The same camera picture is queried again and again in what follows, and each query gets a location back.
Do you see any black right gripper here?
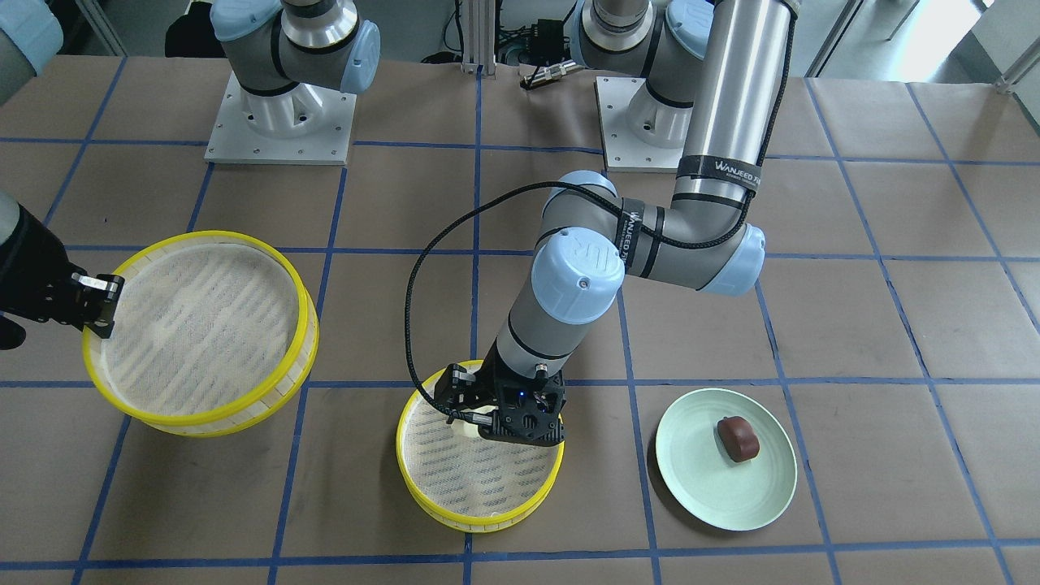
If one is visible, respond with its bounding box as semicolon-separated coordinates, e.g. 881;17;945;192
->
1;207;125;349

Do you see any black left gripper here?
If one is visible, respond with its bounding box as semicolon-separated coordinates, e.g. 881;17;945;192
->
432;362;566;447

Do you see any white bun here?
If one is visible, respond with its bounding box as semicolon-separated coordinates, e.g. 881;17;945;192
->
452;405;496;440

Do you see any yellow steamer layer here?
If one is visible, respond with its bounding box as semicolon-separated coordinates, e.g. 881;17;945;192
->
81;230;319;438
395;392;565;533

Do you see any brown bun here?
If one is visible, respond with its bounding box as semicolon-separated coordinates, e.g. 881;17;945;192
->
716;416;761;463

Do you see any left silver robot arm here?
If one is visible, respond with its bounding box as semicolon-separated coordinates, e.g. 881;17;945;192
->
416;1;801;447

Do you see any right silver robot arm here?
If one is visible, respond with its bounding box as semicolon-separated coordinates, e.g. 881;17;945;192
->
1;1;126;349

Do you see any light green plate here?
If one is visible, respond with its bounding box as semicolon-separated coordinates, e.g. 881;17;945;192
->
654;388;799;531

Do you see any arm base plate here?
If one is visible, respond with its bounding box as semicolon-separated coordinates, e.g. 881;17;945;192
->
204;75;357;166
595;76;691;174

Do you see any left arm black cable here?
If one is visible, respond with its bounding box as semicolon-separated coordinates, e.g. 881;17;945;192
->
405;180;794;407

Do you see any aluminium frame post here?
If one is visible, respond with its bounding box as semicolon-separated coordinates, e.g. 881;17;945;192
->
460;1;498;77

